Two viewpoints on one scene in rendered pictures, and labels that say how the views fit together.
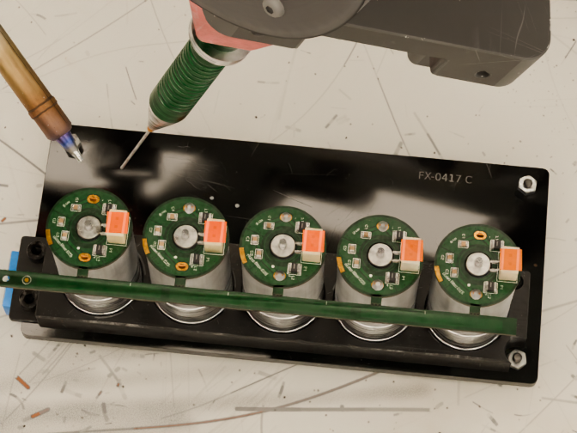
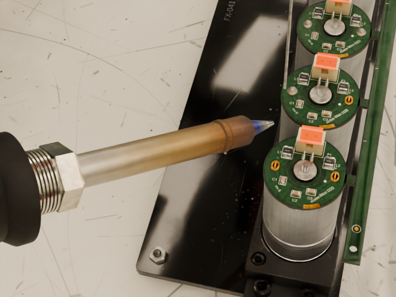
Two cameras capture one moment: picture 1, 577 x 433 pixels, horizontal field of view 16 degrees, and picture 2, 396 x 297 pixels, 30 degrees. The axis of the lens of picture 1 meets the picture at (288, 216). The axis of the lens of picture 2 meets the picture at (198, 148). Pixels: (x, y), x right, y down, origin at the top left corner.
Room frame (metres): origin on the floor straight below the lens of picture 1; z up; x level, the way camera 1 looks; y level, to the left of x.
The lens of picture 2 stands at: (0.21, 0.17, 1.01)
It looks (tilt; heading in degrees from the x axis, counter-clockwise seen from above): 59 degrees down; 285
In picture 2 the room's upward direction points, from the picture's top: 7 degrees counter-clockwise
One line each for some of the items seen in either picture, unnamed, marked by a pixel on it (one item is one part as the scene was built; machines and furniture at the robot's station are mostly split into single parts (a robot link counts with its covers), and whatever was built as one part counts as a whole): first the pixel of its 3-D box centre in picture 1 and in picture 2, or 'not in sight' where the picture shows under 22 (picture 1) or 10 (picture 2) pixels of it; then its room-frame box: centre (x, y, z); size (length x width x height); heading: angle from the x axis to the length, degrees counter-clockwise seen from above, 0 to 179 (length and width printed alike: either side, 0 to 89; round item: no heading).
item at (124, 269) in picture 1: (96, 257); (300, 207); (0.21, 0.06, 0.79); 0.02 x 0.02 x 0.05
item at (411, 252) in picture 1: (407, 253); not in sight; (0.20, -0.03, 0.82); 0.01 x 0.01 x 0.01; 84
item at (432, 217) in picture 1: (288, 256); (276, 111); (0.22, 0.00, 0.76); 0.16 x 0.07 x 0.01; 84
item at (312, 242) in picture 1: (309, 244); (338, 4); (0.20, -0.01, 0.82); 0.01 x 0.01 x 0.01; 84
